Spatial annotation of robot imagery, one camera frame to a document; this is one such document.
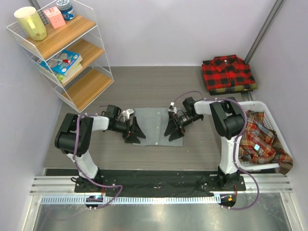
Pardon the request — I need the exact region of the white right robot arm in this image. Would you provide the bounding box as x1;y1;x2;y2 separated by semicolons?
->
164;97;247;190

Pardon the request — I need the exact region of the green book under blue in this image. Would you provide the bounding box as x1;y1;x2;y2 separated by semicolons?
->
56;64;82;84

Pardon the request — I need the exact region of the red black plaid shirt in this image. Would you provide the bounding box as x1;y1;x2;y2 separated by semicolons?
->
202;55;255;90

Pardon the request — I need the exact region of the red white marker pen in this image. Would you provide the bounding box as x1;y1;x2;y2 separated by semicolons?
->
51;57;72;64

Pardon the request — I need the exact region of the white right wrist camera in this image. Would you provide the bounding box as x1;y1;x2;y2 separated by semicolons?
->
168;102;177;114

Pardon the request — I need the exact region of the yellow green plaid shirt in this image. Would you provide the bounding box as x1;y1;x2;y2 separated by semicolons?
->
209;83;257;95

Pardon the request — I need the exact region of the white slotted cable duct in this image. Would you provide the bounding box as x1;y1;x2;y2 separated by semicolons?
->
40;194;221;205

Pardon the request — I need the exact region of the aluminium frame post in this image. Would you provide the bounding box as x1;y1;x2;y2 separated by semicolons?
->
244;0;285;64

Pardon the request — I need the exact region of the white wire wooden shelf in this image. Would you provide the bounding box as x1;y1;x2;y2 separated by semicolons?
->
7;0;114;113

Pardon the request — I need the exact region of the orange plaid shirt in basket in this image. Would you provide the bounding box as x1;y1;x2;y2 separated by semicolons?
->
238;110;293;175

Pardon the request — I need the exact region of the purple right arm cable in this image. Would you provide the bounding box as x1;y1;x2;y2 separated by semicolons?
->
173;90;260;211

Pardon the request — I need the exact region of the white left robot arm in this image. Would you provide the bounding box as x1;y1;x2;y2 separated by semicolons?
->
54;105;146;192

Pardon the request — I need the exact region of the pink cube box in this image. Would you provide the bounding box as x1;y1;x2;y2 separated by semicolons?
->
43;6;65;29

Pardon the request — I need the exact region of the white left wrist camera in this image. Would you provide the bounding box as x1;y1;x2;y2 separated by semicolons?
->
122;109;135;120

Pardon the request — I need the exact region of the white plastic laundry basket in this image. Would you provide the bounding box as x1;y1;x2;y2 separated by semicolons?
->
236;102;293;173

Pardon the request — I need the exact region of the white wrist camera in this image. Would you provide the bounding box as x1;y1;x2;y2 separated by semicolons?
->
168;102;177;114
122;109;135;120

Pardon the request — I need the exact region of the blue lidded jar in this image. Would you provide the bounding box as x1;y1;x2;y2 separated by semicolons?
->
56;0;76;21

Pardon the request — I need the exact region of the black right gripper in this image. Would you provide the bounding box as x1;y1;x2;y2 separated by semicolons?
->
165;112;202;141

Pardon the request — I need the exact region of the yellow plastic pitcher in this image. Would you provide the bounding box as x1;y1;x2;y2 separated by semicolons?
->
14;6;47;41

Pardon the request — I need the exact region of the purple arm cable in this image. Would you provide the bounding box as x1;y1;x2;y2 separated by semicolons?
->
72;113;124;209
173;90;260;211

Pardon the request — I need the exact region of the grey long sleeve shirt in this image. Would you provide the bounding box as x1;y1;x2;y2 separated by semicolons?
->
133;107;183;147

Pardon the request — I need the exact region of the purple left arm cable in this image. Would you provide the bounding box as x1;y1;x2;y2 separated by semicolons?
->
72;113;124;209

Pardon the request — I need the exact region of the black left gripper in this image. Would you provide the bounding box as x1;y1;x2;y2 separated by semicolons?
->
111;116;145;143

